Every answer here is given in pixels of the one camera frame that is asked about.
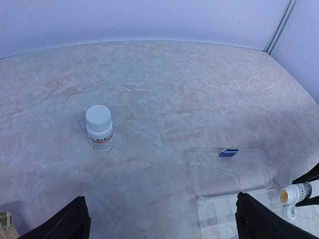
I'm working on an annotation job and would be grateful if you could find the right aluminium frame post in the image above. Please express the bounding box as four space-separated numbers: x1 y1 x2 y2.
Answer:
263 0 298 55

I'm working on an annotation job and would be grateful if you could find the clear plastic pill organizer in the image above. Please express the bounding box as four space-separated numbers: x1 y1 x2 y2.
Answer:
183 148 283 239

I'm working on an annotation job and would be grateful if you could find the woven bamboo tray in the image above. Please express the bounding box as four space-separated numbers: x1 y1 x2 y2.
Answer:
0 212 19 239

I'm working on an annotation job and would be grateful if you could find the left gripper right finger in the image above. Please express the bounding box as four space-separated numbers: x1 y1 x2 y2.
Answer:
235 192 317 239

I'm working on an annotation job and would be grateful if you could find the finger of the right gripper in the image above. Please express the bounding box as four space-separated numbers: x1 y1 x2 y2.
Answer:
295 192 319 207
292 163 319 184

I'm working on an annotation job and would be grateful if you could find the white bottle cap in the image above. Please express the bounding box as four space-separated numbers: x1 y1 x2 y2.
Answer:
283 205 298 221

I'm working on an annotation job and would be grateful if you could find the white pill bottle with cap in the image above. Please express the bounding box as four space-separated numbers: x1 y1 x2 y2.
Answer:
85 105 114 151

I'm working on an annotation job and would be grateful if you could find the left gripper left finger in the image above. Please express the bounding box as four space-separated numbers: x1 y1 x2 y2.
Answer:
20 196 91 239

